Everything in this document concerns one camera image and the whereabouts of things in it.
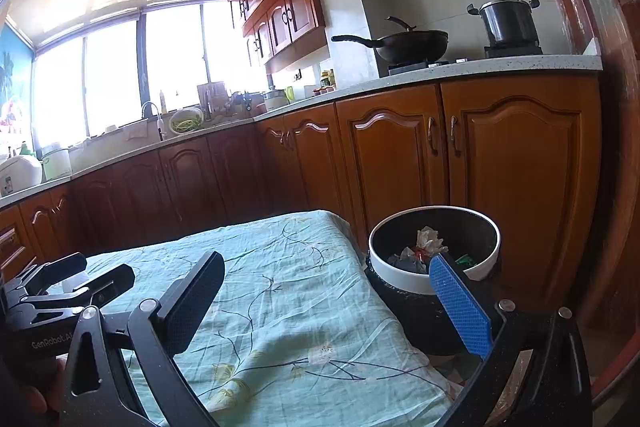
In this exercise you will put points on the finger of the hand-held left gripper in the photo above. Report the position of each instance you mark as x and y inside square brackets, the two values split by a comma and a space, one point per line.
[65, 264]
[112, 284]

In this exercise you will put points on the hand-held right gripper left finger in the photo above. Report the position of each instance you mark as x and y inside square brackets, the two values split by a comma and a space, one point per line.
[192, 307]

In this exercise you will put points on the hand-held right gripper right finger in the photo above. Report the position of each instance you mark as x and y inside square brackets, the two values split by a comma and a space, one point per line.
[460, 307]

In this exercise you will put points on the black white-rimmed waste bin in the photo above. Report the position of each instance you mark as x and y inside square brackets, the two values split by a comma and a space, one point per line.
[400, 267]

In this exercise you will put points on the white paper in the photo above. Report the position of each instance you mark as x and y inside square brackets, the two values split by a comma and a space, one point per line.
[431, 239]

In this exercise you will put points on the person's left hand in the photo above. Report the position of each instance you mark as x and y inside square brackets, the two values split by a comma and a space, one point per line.
[45, 387]

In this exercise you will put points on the light green floral tablecloth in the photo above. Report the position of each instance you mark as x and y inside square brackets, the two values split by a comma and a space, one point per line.
[280, 287]

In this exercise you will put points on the white rice cooker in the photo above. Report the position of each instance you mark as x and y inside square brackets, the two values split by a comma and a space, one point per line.
[20, 174]

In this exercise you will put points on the green and white pot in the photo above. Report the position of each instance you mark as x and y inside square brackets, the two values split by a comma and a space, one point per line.
[56, 163]

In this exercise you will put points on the wooden base cabinets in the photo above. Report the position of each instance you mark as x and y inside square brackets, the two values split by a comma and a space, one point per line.
[390, 157]

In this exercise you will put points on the chrome sink faucet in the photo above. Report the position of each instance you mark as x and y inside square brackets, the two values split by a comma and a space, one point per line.
[150, 107]

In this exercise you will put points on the bowl of green vegetables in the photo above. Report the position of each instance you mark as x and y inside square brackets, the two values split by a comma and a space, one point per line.
[186, 121]

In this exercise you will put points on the large kitchen window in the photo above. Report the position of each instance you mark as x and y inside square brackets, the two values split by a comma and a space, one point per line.
[110, 77]

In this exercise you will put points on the wooden knife block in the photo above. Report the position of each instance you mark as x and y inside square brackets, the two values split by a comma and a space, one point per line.
[210, 99]

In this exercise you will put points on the white electric cooker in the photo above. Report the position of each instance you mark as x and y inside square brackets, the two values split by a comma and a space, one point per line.
[276, 99]

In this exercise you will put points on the green plastic cup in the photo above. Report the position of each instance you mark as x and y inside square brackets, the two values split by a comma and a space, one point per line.
[290, 93]

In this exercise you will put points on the speckled grey countertop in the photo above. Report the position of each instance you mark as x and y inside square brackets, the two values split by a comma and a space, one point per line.
[500, 66]

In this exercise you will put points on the black gas stove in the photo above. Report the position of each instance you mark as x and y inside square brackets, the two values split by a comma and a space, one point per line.
[512, 51]

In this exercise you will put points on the seasoning bottles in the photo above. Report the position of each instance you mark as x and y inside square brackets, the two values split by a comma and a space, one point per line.
[327, 79]

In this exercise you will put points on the black wok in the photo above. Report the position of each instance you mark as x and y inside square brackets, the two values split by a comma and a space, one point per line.
[410, 44]

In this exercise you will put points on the black cooking pot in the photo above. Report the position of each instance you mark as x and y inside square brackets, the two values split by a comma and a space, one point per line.
[507, 24]

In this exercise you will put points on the blue wall poster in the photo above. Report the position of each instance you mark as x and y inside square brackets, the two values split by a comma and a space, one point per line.
[15, 92]

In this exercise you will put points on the wooden door frame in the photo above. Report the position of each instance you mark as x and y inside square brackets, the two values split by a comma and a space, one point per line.
[615, 107]

